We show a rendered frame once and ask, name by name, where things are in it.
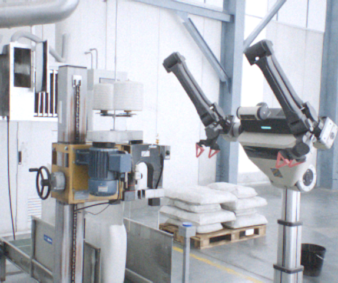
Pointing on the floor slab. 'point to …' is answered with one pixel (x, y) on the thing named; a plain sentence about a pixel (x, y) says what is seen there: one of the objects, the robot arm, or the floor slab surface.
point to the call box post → (185, 260)
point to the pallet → (202, 240)
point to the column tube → (63, 133)
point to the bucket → (312, 259)
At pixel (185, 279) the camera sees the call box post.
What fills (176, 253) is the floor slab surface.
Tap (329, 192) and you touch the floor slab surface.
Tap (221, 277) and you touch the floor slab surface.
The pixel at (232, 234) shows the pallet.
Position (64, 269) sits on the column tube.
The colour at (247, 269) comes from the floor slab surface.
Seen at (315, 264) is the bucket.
